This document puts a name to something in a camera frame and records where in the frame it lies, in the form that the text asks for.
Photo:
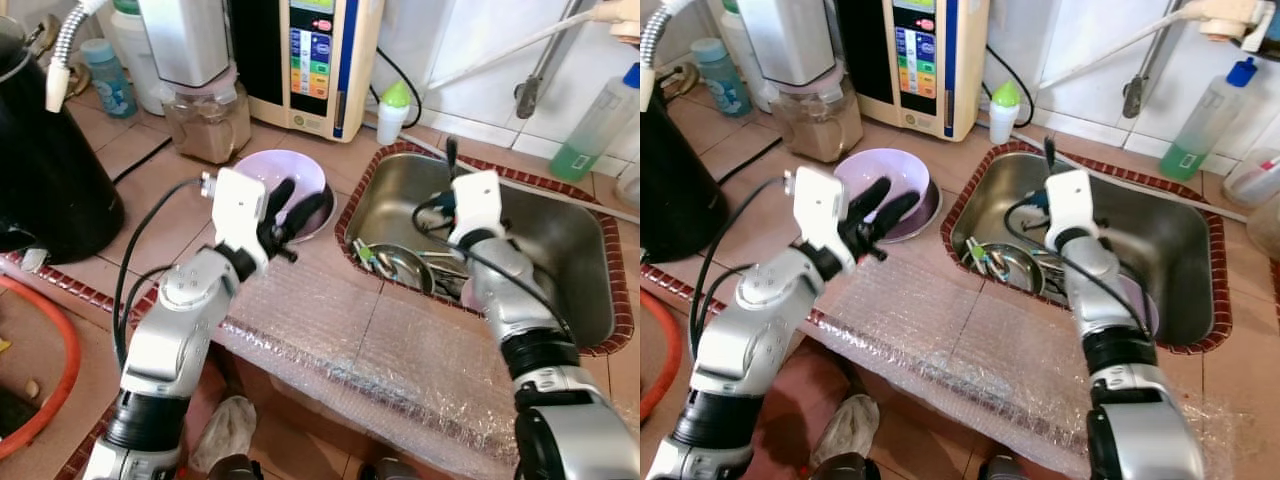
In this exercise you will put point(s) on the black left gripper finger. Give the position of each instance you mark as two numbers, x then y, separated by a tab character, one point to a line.
895	210
868	198
308	210
280	200

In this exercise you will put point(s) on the metal spoon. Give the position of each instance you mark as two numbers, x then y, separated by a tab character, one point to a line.
440	262
1048	265

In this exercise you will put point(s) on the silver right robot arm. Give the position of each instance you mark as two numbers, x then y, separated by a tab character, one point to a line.
520	300
1100	290

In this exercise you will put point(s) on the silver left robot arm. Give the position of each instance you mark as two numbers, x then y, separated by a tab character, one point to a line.
180	320
760	320

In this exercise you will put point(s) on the light purple plastic bowl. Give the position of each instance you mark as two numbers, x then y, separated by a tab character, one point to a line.
870	165
270	168

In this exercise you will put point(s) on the small white bottle green tip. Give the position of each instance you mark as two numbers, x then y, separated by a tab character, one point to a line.
392	115
1003	113

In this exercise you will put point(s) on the round metal plate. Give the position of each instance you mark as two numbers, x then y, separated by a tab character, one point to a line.
400	270
1015	270

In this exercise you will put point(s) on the clear glass jar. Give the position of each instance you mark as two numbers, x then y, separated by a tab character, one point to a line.
208	125
818	125

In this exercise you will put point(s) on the small purple dish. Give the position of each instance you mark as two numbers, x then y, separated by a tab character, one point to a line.
470	295
1140	300

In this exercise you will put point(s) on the stainless steel sink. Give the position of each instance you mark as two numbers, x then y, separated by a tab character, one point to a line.
570	250
1160	240

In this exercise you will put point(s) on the white faucet pipe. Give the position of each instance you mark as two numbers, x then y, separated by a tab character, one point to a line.
520	40
1130	45

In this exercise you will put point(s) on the beige water ionizer machine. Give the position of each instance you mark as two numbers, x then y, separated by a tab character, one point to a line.
920	65
315	65

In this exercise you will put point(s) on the green dish soap bottle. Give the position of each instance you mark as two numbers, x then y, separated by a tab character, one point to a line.
1205	130
590	135

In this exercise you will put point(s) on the clear bubble wrap sheet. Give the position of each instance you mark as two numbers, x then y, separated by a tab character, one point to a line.
370	350
960	370

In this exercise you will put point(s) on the silver grey filter housing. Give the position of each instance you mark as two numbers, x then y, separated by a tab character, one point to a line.
185	40
785	40

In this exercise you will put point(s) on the white plastic jug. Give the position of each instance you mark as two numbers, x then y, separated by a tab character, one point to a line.
1252	180
628	185

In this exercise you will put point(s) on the teal plastic bottle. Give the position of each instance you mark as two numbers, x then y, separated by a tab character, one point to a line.
722	85
108	85

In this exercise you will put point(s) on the black electric kettle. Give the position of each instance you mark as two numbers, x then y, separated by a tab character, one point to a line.
50	160
668	170

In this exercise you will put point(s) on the white bottle green cap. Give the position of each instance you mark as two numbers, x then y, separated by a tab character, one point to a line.
128	45
738	40

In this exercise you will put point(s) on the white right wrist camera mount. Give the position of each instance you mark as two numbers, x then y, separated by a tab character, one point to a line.
1072	205
478	205

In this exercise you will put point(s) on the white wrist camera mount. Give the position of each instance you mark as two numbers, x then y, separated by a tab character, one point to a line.
820	210
1072	205
238	210
478	205

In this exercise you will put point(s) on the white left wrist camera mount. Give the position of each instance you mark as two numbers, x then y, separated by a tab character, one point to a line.
820	210
238	210

